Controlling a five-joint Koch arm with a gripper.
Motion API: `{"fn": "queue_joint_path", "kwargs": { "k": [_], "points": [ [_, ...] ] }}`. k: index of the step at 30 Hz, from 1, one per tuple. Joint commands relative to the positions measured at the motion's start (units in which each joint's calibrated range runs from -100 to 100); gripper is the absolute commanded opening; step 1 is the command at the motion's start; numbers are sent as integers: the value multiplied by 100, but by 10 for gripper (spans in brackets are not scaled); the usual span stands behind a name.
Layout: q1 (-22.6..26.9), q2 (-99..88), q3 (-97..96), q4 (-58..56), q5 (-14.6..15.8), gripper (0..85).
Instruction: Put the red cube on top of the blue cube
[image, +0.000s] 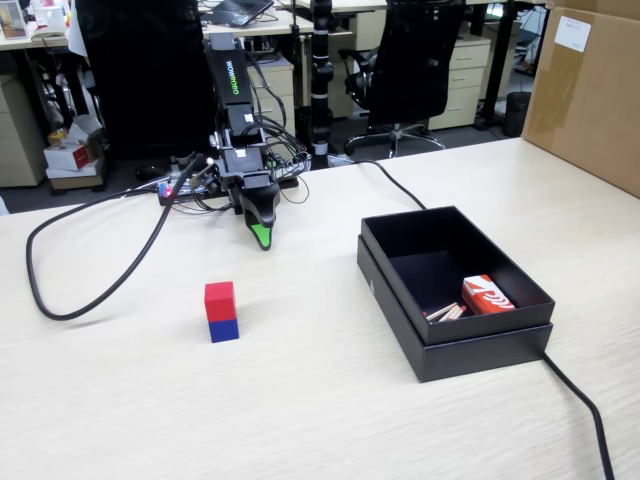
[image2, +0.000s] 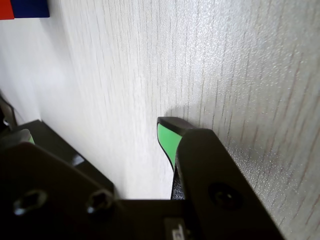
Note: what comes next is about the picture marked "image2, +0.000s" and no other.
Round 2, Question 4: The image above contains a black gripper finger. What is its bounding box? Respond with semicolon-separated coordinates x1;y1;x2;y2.
156;116;286;240
0;119;119;240

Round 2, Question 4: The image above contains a red cube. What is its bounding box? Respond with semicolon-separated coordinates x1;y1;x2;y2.
0;0;15;20

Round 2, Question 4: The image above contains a blue cube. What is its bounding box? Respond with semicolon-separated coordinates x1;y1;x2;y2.
11;0;51;19

